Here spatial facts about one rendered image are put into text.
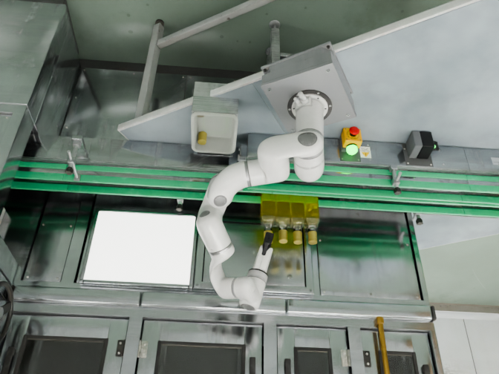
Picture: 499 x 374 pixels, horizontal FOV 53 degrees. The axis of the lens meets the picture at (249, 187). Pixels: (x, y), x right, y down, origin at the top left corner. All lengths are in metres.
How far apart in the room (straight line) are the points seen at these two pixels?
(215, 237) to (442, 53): 0.99
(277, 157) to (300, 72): 0.34
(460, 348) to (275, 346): 3.85
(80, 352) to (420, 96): 1.55
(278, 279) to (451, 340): 3.78
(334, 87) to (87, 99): 1.36
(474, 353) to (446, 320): 0.38
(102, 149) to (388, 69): 1.15
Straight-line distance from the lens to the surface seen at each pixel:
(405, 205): 2.23
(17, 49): 2.41
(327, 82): 1.74
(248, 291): 1.74
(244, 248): 2.07
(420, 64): 1.90
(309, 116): 1.70
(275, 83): 1.74
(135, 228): 2.13
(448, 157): 2.21
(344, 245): 2.19
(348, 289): 2.10
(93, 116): 2.57
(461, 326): 5.74
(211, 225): 1.64
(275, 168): 1.54
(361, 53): 1.82
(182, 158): 2.09
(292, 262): 2.07
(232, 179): 1.56
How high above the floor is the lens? 2.14
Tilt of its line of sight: 36 degrees down
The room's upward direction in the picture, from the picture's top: 179 degrees counter-clockwise
